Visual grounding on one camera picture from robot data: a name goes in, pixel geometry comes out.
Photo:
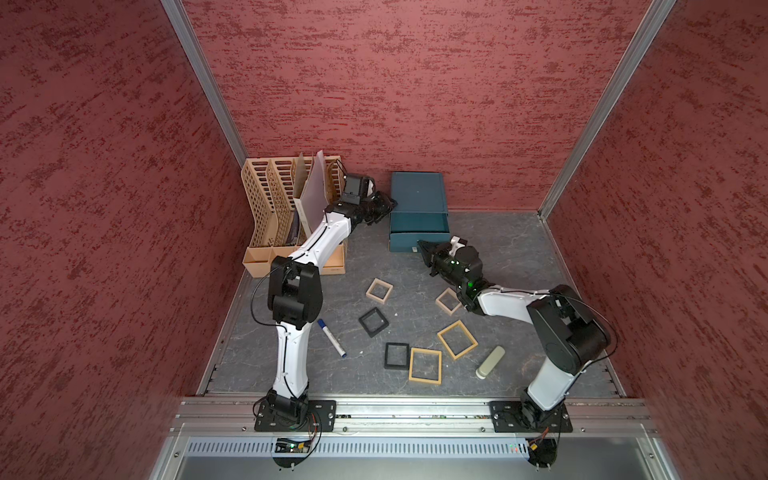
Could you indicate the beige oblong case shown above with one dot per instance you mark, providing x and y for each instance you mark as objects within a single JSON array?
[{"x": 490, "y": 362}]

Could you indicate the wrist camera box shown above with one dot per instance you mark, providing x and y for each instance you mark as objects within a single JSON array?
[
  {"x": 357, "y": 188},
  {"x": 457, "y": 243}
]

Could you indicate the aluminium corner post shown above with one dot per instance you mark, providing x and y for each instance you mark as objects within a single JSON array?
[
  {"x": 192, "y": 48},
  {"x": 647, "y": 30}
]

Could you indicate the aluminium front rail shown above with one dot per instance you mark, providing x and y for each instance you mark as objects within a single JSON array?
[{"x": 402, "y": 427}]

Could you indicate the teal stacked drawer cabinet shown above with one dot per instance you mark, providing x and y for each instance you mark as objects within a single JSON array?
[{"x": 418, "y": 192}]

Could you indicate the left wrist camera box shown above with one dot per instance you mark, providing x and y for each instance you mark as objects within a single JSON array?
[{"x": 357, "y": 188}]

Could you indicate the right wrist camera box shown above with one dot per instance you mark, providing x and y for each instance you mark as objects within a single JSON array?
[{"x": 457, "y": 243}]

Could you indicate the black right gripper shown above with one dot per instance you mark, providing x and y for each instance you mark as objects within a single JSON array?
[{"x": 429, "y": 256}]

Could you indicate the large tan brooch box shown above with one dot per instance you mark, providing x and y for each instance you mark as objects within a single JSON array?
[
  {"x": 457, "y": 339},
  {"x": 425, "y": 366}
]

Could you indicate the aluminium left corner post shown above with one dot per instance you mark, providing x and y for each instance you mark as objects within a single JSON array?
[{"x": 192, "y": 48}]

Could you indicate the teal top drawer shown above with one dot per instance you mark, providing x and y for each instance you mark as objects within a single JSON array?
[{"x": 407, "y": 229}]

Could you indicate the small black brooch box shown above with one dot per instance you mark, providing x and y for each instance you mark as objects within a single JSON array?
[
  {"x": 373, "y": 322},
  {"x": 397, "y": 356}
]

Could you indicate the small beige brooch box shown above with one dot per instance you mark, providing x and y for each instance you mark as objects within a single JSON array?
[
  {"x": 448, "y": 301},
  {"x": 379, "y": 291}
]

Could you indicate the aluminium right corner post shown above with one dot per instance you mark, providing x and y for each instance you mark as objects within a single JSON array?
[{"x": 647, "y": 30}]

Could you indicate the left controller board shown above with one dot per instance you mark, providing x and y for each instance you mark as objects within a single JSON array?
[{"x": 291, "y": 446}]

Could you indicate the blue white marker pen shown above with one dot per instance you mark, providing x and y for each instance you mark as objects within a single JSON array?
[{"x": 332, "y": 338}]

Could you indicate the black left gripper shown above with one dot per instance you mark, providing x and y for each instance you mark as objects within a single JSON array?
[{"x": 385, "y": 204}]

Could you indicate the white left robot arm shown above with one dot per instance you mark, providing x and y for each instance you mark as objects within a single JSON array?
[{"x": 295, "y": 296}]

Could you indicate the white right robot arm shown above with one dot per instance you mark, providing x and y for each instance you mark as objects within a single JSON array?
[{"x": 569, "y": 331}]

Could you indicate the beige lattice file organizer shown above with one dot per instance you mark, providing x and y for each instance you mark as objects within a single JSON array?
[{"x": 278, "y": 224}]

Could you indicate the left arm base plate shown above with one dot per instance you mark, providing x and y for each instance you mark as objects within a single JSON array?
[{"x": 307, "y": 415}]

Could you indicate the lilac plastic folder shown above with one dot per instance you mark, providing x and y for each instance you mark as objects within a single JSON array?
[{"x": 313, "y": 200}]

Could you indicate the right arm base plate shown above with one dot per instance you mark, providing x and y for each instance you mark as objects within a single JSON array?
[{"x": 526, "y": 417}]

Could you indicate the brown printed cardboard sheet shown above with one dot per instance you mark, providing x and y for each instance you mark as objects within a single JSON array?
[{"x": 299, "y": 175}]

